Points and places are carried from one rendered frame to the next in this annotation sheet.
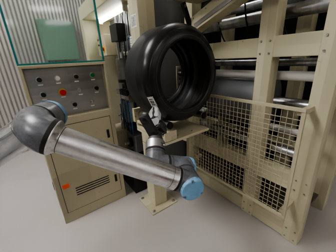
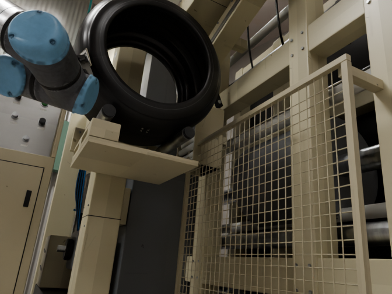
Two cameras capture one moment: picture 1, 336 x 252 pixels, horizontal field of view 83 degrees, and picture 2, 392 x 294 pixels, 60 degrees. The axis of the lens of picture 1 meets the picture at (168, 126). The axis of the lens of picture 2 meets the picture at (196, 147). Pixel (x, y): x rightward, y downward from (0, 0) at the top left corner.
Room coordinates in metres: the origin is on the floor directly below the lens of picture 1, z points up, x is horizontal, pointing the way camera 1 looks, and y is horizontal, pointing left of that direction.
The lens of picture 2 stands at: (0.13, -0.44, 0.46)
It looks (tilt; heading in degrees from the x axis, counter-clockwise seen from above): 20 degrees up; 9
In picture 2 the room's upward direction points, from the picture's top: 5 degrees clockwise
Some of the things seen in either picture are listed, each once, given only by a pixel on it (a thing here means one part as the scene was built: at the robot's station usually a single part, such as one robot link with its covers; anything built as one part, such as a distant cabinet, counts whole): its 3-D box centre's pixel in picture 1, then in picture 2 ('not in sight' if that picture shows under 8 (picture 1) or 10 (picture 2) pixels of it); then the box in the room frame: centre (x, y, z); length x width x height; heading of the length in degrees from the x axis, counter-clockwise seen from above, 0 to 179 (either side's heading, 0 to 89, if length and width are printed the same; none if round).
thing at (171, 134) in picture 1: (154, 128); (93, 145); (1.17, 0.09, 0.84); 0.36 x 0.09 x 0.06; 35
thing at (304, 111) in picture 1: (227, 144); (241, 211); (1.25, -0.43, 0.65); 0.90 x 0.02 x 0.70; 35
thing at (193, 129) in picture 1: (171, 128); (130, 164); (1.25, -0.03, 0.80); 0.37 x 0.36 x 0.02; 125
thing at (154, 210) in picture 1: (157, 199); not in sight; (1.45, 0.14, 0.01); 0.27 x 0.27 x 0.02; 35
